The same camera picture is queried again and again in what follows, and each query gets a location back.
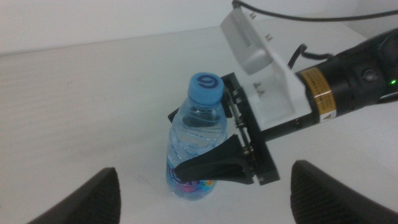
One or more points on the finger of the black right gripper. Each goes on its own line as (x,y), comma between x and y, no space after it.
(171,116)
(217,165)

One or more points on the blue-capped water bottle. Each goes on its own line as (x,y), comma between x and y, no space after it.
(199,133)

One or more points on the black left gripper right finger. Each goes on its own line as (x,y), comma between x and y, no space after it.
(320,199)

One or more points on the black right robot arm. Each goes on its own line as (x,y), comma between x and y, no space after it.
(367,74)

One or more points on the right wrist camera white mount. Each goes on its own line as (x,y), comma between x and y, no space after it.
(248,46)

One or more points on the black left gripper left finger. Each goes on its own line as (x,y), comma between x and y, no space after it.
(96,202)

